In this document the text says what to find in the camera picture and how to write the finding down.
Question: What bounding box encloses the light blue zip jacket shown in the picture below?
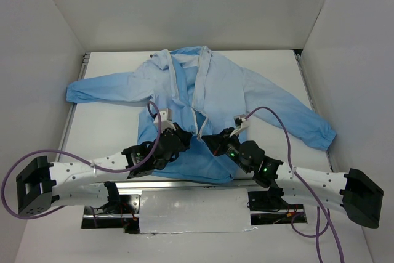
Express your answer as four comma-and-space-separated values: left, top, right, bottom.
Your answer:
66, 47, 336, 184

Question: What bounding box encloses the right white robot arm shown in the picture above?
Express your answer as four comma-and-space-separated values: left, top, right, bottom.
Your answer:
202, 128, 384, 229

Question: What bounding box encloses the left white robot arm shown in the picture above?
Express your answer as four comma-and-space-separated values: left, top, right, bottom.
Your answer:
16, 124, 192, 217

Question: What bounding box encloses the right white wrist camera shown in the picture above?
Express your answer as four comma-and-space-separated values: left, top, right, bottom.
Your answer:
230, 115, 250, 137

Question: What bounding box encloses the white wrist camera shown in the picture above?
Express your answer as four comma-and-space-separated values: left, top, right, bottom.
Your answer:
230, 115, 250, 137
154, 108, 175, 132

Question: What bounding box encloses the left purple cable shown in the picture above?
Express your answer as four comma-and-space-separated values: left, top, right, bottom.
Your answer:
2, 101, 161, 219

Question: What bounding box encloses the purple cable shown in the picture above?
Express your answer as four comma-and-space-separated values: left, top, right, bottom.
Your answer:
246, 106, 345, 263
2, 101, 161, 219

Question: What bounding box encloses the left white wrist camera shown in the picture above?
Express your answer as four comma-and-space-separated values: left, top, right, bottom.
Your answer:
154, 108, 175, 132

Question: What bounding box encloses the aluminium rail frame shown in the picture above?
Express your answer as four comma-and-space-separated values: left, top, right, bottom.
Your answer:
46, 47, 343, 230

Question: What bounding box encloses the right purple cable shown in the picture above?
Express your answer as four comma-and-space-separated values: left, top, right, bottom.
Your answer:
246, 106, 345, 263

